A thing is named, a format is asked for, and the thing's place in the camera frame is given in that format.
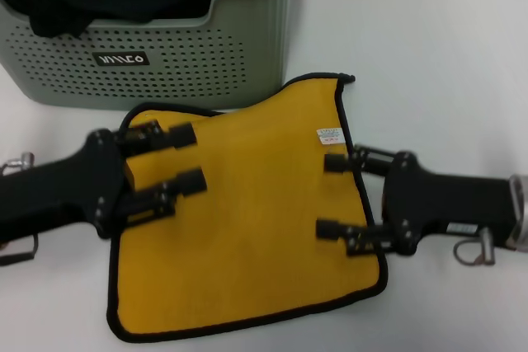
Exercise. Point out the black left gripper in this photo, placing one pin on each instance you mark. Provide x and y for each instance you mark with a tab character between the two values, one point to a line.
62	187

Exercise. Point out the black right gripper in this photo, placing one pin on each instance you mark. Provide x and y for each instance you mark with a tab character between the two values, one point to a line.
445	199

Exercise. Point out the yellow and grey towel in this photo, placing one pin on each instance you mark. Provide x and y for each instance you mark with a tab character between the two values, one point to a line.
247	224

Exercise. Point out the grey perforated storage box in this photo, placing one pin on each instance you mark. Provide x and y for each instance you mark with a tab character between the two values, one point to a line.
185	76

